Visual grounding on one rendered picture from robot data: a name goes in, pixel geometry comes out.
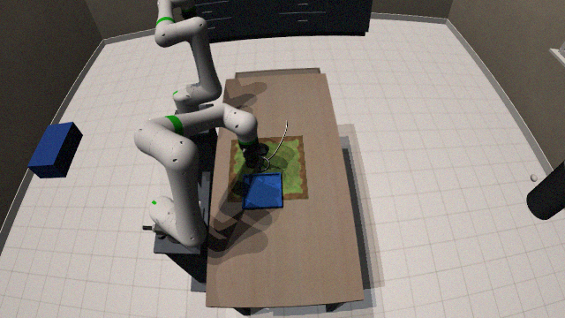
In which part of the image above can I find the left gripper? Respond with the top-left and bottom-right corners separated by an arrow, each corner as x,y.
180,8 -> 197,20

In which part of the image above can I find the blue tray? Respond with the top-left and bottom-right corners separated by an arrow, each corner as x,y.
242,172 -> 283,209

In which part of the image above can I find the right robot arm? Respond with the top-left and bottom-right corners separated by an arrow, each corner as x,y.
134,103 -> 258,247

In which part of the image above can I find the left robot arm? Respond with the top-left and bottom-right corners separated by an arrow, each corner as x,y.
154,0 -> 222,115

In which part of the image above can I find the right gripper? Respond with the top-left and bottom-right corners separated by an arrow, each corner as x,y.
238,139 -> 269,173

